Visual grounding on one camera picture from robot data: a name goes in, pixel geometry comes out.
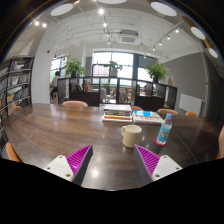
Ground clear water bottle blue cap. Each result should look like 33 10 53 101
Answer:
155 113 174 147

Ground white wall radiator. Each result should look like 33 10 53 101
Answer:
178 93 204 117

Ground tall potted plant dark pot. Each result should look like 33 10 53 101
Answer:
145 62 169 84

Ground stack of books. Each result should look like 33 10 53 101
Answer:
101 103 134 126

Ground low dark shelf unit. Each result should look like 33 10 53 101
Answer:
57 76 179 112

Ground ceiling air conditioner unit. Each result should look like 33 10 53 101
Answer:
118 29 142 45

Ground ceiling track spotlights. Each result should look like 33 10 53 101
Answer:
33 8 181 51

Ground small potted plant white pot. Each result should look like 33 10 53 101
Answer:
105 60 124 78

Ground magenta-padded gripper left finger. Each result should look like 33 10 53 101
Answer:
44 144 95 187

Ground white book with blue cover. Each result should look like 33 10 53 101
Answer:
132 110 164 126

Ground round white ceiling lights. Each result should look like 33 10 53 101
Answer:
49 0 219 59

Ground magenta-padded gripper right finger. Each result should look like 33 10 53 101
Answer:
133 143 184 186

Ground tall dark bookshelf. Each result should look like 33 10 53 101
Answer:
0 55 35 151

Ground cream ceramic mug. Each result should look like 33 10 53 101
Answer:
120 124 143 149

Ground person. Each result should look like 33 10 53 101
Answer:
49 70 62 103

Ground wide bushy potted plant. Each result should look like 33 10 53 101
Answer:
64 58 87 78

